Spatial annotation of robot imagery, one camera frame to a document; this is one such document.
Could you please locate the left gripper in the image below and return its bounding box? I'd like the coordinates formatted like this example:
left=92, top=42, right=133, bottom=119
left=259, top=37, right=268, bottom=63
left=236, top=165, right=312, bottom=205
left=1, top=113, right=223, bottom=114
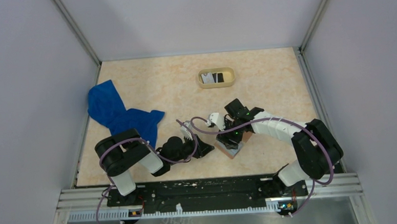
left=169, top=131, right=216, bottom=165

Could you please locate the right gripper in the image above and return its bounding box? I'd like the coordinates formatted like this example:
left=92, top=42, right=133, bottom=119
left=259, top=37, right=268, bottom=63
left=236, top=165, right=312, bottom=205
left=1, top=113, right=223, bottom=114
left=215, top=116, right=244, bottom=150

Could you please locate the tan leather card holder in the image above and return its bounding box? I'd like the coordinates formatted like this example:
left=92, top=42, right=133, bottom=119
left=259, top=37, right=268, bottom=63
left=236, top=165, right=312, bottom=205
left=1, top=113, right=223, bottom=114
left=214, top=132, right=253, bottom=159

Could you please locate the black card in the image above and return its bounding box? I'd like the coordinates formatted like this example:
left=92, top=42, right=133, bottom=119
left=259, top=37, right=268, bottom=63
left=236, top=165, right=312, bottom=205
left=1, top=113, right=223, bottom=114
left=213, top=72, right=224, bottom=83

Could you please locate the beige oval tray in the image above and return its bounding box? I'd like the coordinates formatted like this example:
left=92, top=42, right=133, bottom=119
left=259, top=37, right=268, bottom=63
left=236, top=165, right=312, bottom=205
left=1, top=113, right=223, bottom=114
left=197, top=67, right=236, bottom=89

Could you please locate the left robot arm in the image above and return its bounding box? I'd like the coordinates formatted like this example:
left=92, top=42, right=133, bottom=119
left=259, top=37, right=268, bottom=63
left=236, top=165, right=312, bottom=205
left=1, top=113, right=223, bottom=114
left=94, top=128, right=215, bottom=205

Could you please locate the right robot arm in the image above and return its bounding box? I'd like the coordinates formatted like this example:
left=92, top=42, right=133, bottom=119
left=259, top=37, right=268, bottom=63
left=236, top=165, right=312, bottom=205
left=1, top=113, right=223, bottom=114
left=208, top=99, right=344, bottom=196

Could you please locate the white card in tray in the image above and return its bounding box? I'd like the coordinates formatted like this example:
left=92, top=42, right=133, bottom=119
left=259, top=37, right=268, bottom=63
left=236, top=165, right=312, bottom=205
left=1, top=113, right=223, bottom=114
left=201, top=72, right=215, bottom=84

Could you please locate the blue cloth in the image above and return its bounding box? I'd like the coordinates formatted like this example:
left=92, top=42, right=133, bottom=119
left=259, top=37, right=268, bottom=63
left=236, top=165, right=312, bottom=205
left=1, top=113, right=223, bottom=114
left=88, top=80, right=165, bottom=147

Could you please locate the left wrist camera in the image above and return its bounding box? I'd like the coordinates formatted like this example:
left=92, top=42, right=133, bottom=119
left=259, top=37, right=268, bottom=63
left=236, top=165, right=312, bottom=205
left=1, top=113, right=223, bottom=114
left=180, top=120, right=195, bottom=140

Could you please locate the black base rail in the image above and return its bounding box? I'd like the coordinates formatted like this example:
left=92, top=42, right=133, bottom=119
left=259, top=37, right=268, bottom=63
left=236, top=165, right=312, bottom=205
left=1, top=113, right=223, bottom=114
left=107, top=174, right=308, bottom=214

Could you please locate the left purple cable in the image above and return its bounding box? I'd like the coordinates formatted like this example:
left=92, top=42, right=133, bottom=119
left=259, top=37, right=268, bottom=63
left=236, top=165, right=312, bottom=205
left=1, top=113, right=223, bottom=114
left=91, top=118, right=204, bottom=224

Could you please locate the aluminium frame rail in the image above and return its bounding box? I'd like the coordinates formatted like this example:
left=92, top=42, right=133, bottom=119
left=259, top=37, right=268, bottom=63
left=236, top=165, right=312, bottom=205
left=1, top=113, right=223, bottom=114
left=57, top=173, right=364, bottom=222

